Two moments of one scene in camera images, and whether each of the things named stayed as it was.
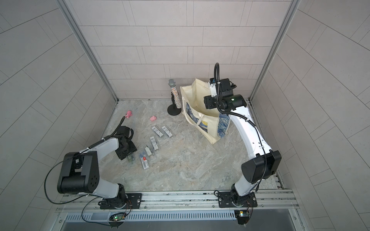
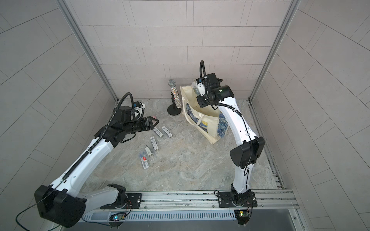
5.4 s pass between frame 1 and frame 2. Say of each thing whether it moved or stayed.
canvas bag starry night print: stayed
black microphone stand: stayed
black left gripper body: moved
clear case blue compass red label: stayed
